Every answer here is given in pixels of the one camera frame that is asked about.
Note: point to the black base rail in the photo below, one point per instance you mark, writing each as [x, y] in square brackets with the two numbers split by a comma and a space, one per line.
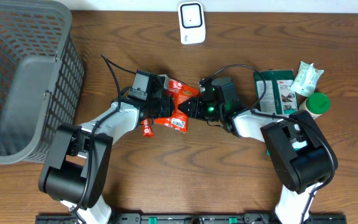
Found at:
[135, 218]

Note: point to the white barcode scanner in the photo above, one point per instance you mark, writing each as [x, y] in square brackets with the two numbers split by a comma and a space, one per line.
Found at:
[192, 23]

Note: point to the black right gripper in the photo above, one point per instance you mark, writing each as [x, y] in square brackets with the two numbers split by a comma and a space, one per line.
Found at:
[195, 108]

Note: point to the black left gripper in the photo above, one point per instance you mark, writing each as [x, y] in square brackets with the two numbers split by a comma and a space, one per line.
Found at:
[171, 104]

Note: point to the green 3M gloves package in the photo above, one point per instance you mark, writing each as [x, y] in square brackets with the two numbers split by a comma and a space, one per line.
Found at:
[273, 92]

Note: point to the red snack bag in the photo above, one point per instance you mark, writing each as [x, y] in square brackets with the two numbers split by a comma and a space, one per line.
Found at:
[180, 93]

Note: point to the red candy bar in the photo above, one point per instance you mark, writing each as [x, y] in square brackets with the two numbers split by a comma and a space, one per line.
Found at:
[147, 129]

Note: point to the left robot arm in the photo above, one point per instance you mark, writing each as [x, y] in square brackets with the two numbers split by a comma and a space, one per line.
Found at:
[75, 169]

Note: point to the grey plastic mesh basket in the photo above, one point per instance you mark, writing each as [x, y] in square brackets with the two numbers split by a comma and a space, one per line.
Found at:
[41, 77]

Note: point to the light green wrapper packet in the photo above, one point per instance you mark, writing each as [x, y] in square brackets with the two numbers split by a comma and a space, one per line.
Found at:
[306, 79]

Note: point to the green lid jar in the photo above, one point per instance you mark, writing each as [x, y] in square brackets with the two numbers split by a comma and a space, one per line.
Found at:
[316, 104]

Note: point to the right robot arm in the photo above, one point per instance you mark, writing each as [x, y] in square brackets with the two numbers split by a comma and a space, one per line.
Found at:
[301, 156]

